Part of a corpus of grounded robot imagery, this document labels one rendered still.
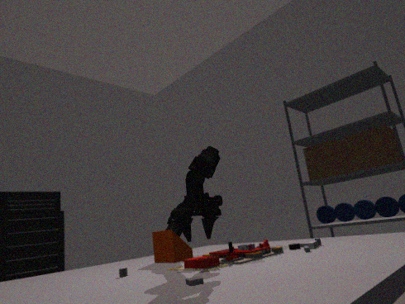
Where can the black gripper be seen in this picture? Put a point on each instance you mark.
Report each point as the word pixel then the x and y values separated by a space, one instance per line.
pixel 183 216

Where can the red plastic shell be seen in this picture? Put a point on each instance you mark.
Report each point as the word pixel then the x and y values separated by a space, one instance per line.
pixel 201 262

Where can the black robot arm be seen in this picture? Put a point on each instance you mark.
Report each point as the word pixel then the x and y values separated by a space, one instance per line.
pixel 202 167

